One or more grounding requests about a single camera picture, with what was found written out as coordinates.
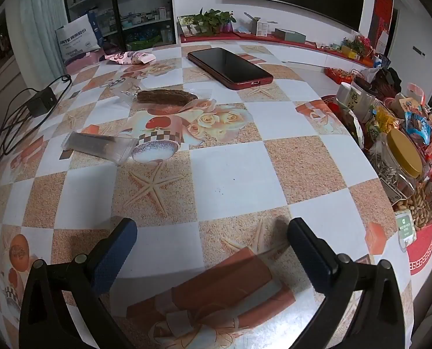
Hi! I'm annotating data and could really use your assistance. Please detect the black charger with cable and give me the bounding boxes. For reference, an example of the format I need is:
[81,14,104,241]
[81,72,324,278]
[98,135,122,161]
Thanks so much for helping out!
[0,74,72,165]

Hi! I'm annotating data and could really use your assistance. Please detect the clear grey snack packet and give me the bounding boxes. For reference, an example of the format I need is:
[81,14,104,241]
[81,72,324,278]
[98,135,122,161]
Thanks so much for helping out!
[61,132,138,166]

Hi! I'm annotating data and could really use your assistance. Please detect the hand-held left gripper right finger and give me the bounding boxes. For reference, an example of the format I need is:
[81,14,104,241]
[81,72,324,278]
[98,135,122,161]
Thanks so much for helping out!
[287,217,415,349]

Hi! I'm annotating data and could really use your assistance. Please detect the brown snack bar clear wrapper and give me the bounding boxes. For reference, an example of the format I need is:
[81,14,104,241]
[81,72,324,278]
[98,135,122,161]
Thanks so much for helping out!
[115,80,217,113]

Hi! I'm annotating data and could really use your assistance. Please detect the green white small packet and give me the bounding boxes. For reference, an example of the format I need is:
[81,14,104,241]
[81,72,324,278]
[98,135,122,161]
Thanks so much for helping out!
[396,213,418,253]

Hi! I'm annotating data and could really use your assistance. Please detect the grey-green flat box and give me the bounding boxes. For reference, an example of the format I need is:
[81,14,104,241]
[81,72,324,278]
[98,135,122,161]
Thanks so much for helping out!
[274,28,307,43]

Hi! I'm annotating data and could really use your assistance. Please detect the pink stool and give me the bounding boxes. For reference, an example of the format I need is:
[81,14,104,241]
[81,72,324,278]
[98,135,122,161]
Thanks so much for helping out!
[64,49,108,76]

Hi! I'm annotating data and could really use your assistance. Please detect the glass-door shelf cabinet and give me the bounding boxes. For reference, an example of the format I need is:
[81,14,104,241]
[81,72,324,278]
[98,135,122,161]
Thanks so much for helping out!
[61,0,176,49]

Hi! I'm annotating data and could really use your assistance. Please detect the black power adapter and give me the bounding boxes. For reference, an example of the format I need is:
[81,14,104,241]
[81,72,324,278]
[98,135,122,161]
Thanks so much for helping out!
[28,89,57,117]

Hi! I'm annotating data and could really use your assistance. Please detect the pink patterned crumpled packet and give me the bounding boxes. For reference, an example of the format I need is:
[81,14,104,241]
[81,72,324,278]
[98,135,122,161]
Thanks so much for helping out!
[104,51,156,65]

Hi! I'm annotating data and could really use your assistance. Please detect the small open cardboard box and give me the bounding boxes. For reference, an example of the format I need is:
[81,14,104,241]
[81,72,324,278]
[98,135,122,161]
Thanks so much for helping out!
[244,12,269,37]

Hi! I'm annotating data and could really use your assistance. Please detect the white tin green print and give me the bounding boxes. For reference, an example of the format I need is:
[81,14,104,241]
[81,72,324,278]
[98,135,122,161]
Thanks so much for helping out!
[336,80,378,121]

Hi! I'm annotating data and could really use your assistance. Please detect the red round snack tray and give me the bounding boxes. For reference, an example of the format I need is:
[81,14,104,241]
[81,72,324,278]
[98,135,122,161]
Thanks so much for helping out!
[319,92,432,277]

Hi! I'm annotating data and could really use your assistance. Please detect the clear jar yellow lid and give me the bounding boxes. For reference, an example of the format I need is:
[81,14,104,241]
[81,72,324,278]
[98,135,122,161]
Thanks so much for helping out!
[378,129,425,204]

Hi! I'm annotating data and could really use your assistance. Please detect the pile of peanuts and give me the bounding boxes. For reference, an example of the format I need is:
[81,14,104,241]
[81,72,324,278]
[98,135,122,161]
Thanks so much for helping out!
[398,185,432,230]

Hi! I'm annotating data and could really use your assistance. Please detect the white bag blue print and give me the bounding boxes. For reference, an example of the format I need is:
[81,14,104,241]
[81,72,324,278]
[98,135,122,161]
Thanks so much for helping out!
[55,12,104,64]

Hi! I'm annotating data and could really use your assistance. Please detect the green potted plant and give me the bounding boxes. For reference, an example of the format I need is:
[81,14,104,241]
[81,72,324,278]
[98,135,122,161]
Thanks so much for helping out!
[192,7,236,37]

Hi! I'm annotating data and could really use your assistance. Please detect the red wall hanging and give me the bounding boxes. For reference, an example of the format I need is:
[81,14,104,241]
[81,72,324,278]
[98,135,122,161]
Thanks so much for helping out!
[369,0,394,56]

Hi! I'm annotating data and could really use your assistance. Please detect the red basket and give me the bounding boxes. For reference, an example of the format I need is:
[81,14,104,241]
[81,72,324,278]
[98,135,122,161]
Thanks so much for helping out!
[325,67,356,85]

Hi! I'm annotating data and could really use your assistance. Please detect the blue wrapped candy packet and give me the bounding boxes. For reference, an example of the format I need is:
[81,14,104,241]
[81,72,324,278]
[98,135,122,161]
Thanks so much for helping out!
[405,113,432,143]

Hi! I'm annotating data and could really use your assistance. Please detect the checkered printed tablecloth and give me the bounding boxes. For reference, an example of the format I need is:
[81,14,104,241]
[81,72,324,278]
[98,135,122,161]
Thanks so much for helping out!
[0,42,416,349]

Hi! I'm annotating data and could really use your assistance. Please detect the red smartphone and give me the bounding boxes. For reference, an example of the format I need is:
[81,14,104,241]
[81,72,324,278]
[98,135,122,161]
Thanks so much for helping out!
[187,47,274,91]

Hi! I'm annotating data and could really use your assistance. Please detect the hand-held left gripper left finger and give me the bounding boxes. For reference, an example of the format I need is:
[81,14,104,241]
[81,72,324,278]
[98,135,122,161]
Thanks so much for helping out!
[19,217,138,349]

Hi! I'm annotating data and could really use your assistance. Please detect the potted pink flowers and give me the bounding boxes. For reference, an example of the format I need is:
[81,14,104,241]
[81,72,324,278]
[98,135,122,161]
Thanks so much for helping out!
[341,34,374,59]

